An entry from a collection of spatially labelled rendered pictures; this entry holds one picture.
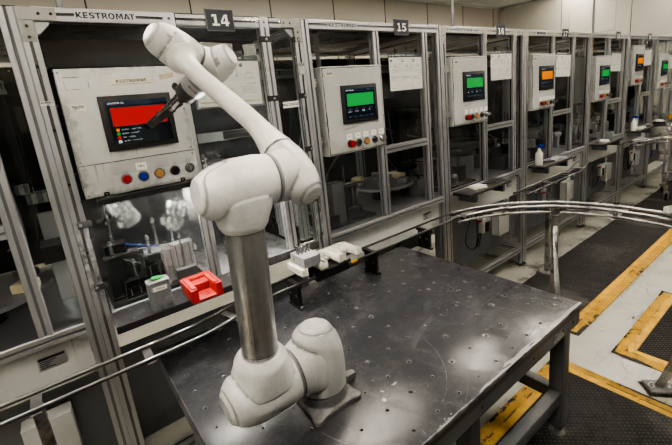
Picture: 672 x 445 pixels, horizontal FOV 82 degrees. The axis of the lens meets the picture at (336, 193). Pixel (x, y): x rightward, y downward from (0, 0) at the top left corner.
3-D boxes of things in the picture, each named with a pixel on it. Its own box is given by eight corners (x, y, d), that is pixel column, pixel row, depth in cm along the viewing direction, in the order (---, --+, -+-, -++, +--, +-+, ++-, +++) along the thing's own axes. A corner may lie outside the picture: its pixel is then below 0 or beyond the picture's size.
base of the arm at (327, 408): (372, 391, 128) (370, 376, 127) (317, 429, 115) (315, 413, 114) (338, 365, 143) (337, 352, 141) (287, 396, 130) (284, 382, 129)
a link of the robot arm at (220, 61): (210, 75, 141) (179, 57, 130) (239, 48, 135) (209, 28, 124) (215, 97, 137) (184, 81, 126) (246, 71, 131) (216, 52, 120)
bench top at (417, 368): (278, 592, 81) (275, 578, 80) (157, 359, 164) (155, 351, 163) (581, 310, 167) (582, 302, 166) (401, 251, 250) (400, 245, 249)
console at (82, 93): (86, 201, 139) (52, 68, 128) (80, 191, 161) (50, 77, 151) (202, 178, 163) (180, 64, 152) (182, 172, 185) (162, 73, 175)
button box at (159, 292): (154, 312, 148) (147, 284, 145) (149, 305, 154) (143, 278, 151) (175, 304, 153) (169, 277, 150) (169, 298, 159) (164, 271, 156)
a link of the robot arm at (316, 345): (357, 382, 125) (350, 321, 120) (311, 413, 114) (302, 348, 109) (327, 359, 138) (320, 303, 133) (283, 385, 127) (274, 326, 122)
